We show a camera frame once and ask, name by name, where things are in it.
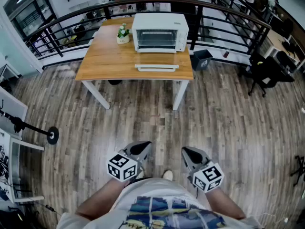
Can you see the black office chair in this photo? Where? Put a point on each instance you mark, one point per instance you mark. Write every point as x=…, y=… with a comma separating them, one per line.
x=264, y=70
x=286, y=61

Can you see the person's shoe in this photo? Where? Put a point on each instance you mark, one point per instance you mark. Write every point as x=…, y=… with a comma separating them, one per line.
x=168, y=174
x=140, y=174

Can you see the person's right shoe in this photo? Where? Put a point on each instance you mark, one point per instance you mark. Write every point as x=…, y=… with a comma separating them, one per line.
x=168, y=174

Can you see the white partition cabinet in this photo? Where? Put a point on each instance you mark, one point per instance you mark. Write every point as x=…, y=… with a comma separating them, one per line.
x=12, y=106

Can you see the white metal-frame desk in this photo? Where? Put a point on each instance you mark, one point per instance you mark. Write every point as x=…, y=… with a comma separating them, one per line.
x=26, y=145

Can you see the black bag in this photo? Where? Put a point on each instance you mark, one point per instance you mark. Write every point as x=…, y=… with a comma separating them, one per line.
x=12, y=219

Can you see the red drink bottle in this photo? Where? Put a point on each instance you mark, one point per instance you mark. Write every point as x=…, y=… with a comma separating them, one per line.
x=226, y=54

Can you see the light wooden desk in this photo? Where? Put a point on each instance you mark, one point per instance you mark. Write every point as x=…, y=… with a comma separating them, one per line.
x=276, y=42

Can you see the small white desk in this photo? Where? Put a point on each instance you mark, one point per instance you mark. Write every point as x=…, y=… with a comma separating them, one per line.
x=9, y=68

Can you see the white toaster oven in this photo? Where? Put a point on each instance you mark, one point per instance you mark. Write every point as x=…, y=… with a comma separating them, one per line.
x=159, y=20

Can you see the black stand with weight disc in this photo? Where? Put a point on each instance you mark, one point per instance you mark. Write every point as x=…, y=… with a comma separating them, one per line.
x=53, y=135

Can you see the dark grey waste bin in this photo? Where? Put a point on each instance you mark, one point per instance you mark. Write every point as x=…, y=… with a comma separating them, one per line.
x=201, y=58

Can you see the white pot with flowers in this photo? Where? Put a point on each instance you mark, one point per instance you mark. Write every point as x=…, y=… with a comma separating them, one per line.
x=122, y=40

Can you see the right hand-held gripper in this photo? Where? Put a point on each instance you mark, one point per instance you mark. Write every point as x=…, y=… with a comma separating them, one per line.
x=208, y=178

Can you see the black chair base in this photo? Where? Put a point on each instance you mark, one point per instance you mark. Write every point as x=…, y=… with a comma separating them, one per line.
x=300, y=168

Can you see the person's printed white shirt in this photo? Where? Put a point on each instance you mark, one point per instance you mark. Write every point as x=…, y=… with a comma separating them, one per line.
x=157, y=192

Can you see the person's left forearm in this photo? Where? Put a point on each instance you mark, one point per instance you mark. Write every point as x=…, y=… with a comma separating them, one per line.
x=100, y=199

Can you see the person's left shoe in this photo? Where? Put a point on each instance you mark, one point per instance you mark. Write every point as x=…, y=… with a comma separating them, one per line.
x=140, y=174

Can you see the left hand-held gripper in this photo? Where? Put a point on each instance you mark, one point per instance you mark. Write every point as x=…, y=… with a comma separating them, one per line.
x=122, y=167

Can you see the person's right forearm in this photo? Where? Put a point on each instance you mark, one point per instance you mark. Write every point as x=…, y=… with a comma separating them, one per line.
x=224, y=204

